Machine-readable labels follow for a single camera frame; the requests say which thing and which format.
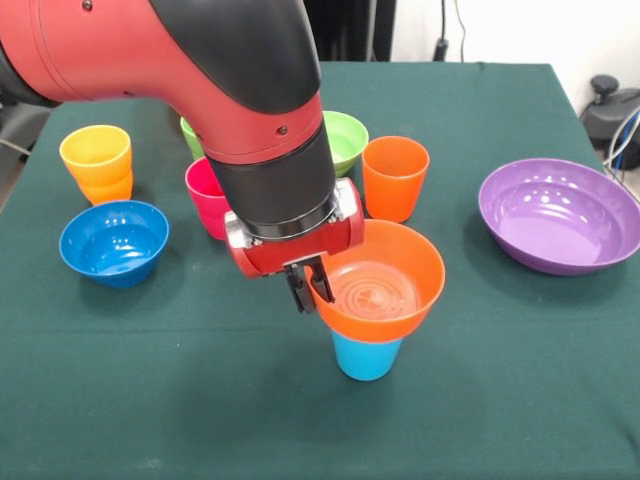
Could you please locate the purple bowl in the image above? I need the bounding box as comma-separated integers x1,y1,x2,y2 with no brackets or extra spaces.
477,157,640,277

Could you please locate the black cable with plug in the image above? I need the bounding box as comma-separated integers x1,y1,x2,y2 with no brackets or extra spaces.
432,0,469,62

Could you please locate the blue bowl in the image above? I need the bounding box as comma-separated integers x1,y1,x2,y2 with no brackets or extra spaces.
58,199,171,289

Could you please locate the light blue cup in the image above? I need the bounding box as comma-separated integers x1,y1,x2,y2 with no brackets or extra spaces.
331,327,404,383

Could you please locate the green cup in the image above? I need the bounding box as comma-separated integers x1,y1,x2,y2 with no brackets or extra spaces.
179,116,205,160

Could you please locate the pink cup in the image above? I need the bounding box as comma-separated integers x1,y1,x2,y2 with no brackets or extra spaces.
184,157,234,241

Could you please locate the gray black machine base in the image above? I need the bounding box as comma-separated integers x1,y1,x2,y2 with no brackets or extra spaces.
579,74,640,151
0,99,51,156

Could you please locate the green bowl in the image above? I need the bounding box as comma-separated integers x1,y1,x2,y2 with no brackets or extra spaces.
322,110,370,179

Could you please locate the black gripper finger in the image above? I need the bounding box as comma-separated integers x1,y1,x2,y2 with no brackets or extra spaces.
304,260,336,305
283,263,317,315

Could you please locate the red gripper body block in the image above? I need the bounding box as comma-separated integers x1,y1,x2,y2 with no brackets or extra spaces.
223,177,366,280

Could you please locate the orange cup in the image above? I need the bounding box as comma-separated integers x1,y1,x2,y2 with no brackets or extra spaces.
361,135,431,225

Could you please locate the dark green tablecloth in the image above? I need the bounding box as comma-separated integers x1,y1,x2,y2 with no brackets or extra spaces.
0,58,640,480

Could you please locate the yellow cup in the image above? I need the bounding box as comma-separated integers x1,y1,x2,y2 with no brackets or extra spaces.
58,124,135,207

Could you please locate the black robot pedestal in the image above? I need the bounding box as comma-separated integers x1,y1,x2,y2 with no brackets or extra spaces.
302,0,412,62

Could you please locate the orange bowl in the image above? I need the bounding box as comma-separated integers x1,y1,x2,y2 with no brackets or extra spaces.
307,218,447,345

